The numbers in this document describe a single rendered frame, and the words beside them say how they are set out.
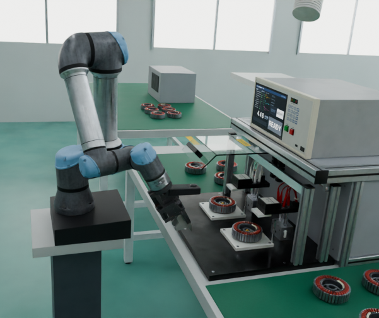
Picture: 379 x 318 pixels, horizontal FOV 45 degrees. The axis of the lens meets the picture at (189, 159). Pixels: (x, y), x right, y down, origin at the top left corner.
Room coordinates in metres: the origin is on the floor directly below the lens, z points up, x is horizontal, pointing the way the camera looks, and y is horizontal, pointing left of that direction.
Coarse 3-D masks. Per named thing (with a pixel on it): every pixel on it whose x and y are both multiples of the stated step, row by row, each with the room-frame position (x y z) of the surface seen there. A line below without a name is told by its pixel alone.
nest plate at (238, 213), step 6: (204, 204) 1.78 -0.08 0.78; (204, 210) 1.74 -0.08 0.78; (210, 210) 1.73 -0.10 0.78; (240, 210) 1.75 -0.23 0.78; (210, 216) 1.67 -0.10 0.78; (216, 216) 1.68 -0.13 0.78; (222, 216) 1.68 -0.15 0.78; (228, 216) 1.69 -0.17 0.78; (234, 216) 1.69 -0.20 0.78; (240, 216) 1.70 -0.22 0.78
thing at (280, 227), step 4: (272, 220) 1.60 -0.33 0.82; (276, 220) 1.59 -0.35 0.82; (280, 220) 1.59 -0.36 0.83; (284, 220) 1.60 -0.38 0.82; (272, 224) 1.59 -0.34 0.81; (276, 224) 1.57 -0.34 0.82; (280, 224) 1.56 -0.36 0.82; (288, 224) 1.57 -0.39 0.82; (272, 228) 1.59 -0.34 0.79; (276, 228) 1.56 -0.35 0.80; (280, 228) 1.54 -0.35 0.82; (284, 228) 1.54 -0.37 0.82; (288, 228) 1.54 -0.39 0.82; (292, 228) 1.55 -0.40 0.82; (276, 232) 1.56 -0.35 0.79; (280, 232) 1.54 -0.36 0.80; (288, 232) 1.54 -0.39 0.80; (292, 232) 1.55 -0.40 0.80; (276, 236) 1.56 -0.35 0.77; (280, 236) 1.53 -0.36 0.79; (288, 236) 1.54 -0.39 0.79
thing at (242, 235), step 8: (240, 224) 1.55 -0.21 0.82; (248, 224) 1.56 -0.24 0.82; (256, 224) 1.56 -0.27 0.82; (232, 232) 1.52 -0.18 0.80; (240, 232) 1.49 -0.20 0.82; (248, 232) 1.49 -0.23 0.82; (256, 232) 1.49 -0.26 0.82; (240, 240) 1.48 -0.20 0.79; (248, 240) 1.47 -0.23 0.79; (256, 240) 1.48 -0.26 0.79
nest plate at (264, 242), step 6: (222, 228) 1.57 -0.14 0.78; (228, 228) 1.58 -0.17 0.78; (228, 234) 1.53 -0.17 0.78; (264, 234) 1.55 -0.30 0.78; (228, 240) 1.49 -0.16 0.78; (234, 240) 1.49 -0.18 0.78; (264, 240) 1.50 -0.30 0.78; (270, 240) 1.51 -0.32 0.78; (234, 246) 1.45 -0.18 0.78; (240, 246) 1.45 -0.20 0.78; (246, 246) 1.45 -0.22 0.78; (252, 246) 1.45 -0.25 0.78; (258, 246) 1.46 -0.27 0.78; (264, 246) 1.47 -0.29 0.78; (270, 246) 1.48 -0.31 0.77
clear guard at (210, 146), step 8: (200, 136) 1.83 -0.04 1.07; (208, 136) 1.84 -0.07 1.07; (216, 136) 1.85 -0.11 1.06; (224, 136) 1.86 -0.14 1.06; (232, 136) 1.87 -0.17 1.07; (240, 136) 1.88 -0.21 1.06; (200, 144) 1.75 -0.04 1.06; (208, 144) 1.72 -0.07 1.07; (216, 144) 1.73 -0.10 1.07; (224, 144) 1.74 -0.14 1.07; (232, 144) 1.75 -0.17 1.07; (240, 144) 1.75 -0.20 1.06; (184, 152) 1.78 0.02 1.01; (192, 152) 1.73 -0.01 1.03; (208, 152) 1.66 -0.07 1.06; (216, 152) 1.63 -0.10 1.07; (224, 152) 1.64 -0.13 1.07; (232, 152) 1.65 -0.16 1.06; (240, 152) 1.65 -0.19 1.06; (248, 152) 1.66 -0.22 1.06; (256, 152) 1.67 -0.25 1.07; (264, 152) 1.67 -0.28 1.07; (192, 160) 1.68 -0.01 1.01; (200, 160) 1.64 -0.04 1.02; (208, 160) 1.61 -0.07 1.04; (200, 168) 1.60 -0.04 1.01
